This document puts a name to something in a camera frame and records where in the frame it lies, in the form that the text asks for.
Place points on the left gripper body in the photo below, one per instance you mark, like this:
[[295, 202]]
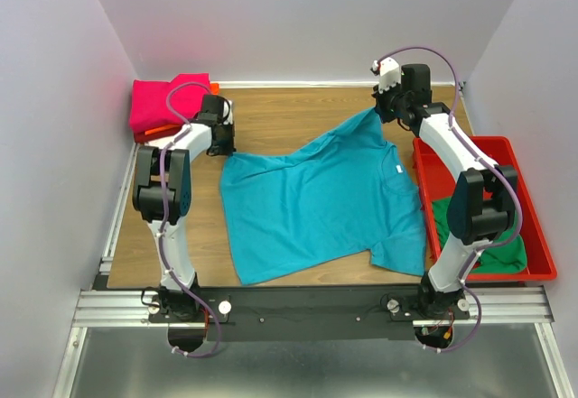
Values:
[[226, 144]]

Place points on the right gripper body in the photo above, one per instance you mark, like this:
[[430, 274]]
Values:
[[389, 104]]

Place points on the teal t shirt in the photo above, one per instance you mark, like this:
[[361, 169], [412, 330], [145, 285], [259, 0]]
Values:
[[342, 193]]

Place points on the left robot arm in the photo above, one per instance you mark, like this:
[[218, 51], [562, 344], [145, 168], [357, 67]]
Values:
[[162, 194]]

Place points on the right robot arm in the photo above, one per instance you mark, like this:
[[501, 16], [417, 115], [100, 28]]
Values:
[[484, 201]]

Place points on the orange folded t shirt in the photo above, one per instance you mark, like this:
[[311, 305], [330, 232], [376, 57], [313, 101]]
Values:
[[215, 86]]

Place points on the white folded t shirt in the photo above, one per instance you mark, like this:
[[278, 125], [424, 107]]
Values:
[[160, 143]]

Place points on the pink folded t shirt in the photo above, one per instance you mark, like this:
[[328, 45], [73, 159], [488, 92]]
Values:
[[148, 106]]

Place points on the green t shirt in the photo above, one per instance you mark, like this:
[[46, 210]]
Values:
[[507, 259]]

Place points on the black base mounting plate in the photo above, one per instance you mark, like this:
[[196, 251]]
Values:
[[204, 317]]

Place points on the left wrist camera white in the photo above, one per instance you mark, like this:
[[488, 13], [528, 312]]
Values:
[[227, 114]]

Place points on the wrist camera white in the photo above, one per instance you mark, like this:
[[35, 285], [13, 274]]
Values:
[[227, 114], [389, 73]]

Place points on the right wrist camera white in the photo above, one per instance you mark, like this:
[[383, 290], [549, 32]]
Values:
[[389, 73]]

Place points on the aluminium frame rail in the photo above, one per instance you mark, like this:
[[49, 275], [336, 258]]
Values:
[[121, 309]]

